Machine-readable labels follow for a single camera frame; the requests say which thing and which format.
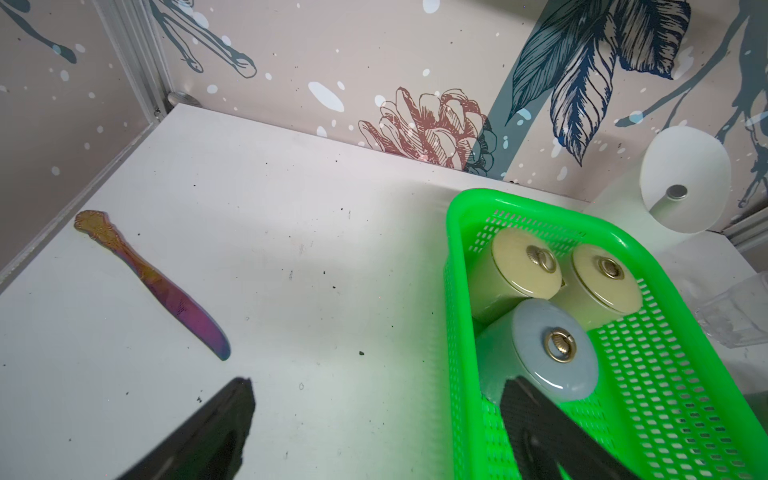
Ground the beige tea canister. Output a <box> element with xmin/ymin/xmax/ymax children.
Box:
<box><xmin>550</xmin><ymin>244</ymin><xmax>643</xmax><ymax>331</ymax></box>
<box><xmin>468</xmin><ymin>227</ymin><xmax>562</xmax><ymax>326</ymax></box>

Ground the iridescent butter knife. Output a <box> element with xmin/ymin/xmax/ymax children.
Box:
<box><xmin>74</xmin><ymin>210</ymin><xmax>231</xmax><ymax>361</ymax></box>

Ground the beige tea canister back left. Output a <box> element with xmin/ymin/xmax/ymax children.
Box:
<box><xmin>468</xmin><ymin>227</ymin><xmax>562</xmax><ymax>326</ymax></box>

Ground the beige tea canister back right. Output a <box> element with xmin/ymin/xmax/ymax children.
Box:
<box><xmin>550</xmin><ymin>244</ymin><xmax>643</xmax><ymax>331</ymax></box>

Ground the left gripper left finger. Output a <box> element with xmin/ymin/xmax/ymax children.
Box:
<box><xmin>121</xmin><ymin>377</ymin><xmax>256</xmax><ymax>479</ymax></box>

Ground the blue-grey tea canister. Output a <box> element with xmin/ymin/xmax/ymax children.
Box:
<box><xmin>476</xmin><ymin>299</ymin><xmax>599</xmax><ymax>405</ymax></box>

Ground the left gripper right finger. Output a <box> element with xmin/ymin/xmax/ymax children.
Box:
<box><xmin>500</xmin><ymin>376</ymin><xmax>637</xmax><ymax>479</ymax></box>

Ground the green plastic mesh basket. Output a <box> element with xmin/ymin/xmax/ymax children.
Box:
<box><xmin>444</xmin><ymin>189</ymin><xmax>767</xmax><ymax>479</ymax></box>

